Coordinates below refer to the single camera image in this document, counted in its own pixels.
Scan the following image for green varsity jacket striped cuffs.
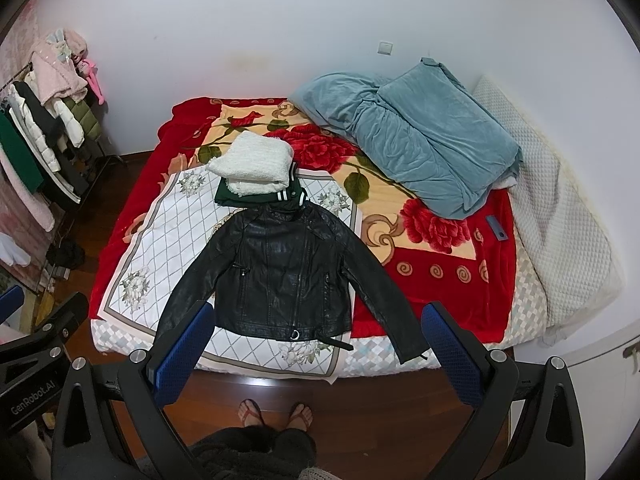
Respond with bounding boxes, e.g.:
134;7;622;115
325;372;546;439
215;164;308;210

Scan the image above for dark fuzzy trousers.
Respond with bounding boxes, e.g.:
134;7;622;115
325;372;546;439
191;426;317;479

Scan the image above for clothes rack with hanging garments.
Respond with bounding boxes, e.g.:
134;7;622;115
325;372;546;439
1;28;114;292

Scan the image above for foot in sandal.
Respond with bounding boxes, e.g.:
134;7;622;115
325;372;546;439
286;402;314;432
238;399;265;427

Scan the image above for small blue rectangular object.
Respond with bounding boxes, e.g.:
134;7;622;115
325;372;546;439
486;216;509;242

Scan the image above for white quilted mattress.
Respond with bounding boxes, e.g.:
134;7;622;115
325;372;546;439
89;75;624;378

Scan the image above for white diamond-pattern floral sheet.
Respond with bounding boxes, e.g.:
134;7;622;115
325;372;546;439
90;167;345;382

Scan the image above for red floral blanket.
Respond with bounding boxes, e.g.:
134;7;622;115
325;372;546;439
89;98;518;342

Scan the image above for white wall switch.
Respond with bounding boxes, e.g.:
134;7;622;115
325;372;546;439
378;41;394;55

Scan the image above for black leather jacket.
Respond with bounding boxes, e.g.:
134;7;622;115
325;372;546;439
156;202;430;363

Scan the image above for left foot in sandal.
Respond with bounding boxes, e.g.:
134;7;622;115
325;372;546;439
238;399;265;427

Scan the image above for white fluffy folded garment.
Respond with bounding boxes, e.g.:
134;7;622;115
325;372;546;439
206;131;294;196

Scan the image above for right foot in sandal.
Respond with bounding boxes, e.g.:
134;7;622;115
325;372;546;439
286;402;314;432

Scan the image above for blue-grey folded duvet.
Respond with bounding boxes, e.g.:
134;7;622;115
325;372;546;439
290;58;522;220

